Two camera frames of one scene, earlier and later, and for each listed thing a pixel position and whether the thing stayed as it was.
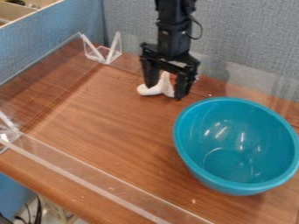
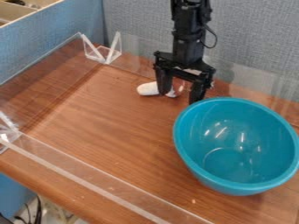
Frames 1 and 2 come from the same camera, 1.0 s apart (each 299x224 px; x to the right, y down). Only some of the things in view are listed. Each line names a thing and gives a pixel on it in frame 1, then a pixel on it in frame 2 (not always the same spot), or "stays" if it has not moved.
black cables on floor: x=38 y=220 stays
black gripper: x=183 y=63 -> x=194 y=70
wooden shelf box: x=15 y=9 stays
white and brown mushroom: x=163 y=87 stays
